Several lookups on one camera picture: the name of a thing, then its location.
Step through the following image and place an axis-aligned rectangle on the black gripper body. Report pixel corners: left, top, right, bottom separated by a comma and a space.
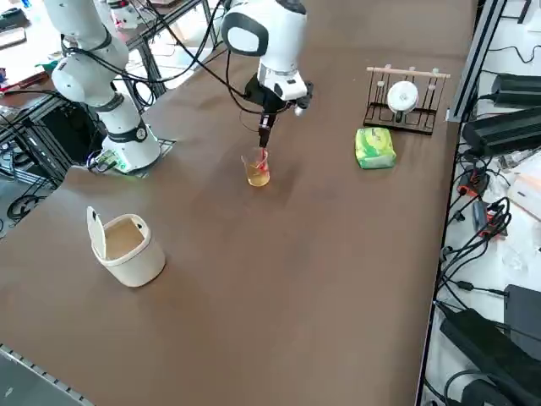
243, 74, 292, 116

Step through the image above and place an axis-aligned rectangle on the clear measuring cup yellow liquid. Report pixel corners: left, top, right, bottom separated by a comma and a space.
240, 147, 271, 188

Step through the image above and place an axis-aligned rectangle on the green tissue pack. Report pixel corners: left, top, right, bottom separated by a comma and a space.
353, 127, 398, 171

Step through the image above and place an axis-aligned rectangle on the cream trash bin with lid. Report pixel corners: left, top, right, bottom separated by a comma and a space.
86, 206, 167, 288

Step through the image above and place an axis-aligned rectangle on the orange black clamp device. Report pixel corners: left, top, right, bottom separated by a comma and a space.
458, 167, 491, 198
471, 197, 512, 243

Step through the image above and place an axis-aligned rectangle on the long black box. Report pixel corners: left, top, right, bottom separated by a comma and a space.
462, 107, 541, 156
439, 308, 541, 406

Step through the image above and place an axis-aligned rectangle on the black power brick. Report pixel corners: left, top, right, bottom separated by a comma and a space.
492, 72, 541, 107

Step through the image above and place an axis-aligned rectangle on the white side table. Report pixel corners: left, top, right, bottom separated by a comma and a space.
416, 0, 541, 406

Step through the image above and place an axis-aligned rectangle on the pink white box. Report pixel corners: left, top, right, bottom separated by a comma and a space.
505, 171, 541, 223

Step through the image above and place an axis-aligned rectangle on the black square box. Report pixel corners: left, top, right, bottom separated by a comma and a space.
504, 283, 541, 360

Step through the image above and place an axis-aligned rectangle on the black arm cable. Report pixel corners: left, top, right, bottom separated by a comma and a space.
198, 0, 265, 115
143, 0, 254, 101

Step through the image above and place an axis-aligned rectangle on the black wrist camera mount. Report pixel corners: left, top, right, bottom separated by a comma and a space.
294, 80, 317, 118

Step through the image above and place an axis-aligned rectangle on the aluminium frame strut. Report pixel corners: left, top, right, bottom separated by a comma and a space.
130, 40, 168, 107

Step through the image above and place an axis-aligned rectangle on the black wire rack wooden bar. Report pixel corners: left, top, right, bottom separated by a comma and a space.
362, 65, 451, 136

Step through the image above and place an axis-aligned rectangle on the black equipment frame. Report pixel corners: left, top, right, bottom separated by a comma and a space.
0, 91, 107, 189

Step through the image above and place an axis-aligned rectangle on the aluminium frame post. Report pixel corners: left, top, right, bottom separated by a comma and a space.
448, 0, 508, 123

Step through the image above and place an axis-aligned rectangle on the grey metal edge rail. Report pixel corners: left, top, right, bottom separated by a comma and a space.
0, 342, 96, 406

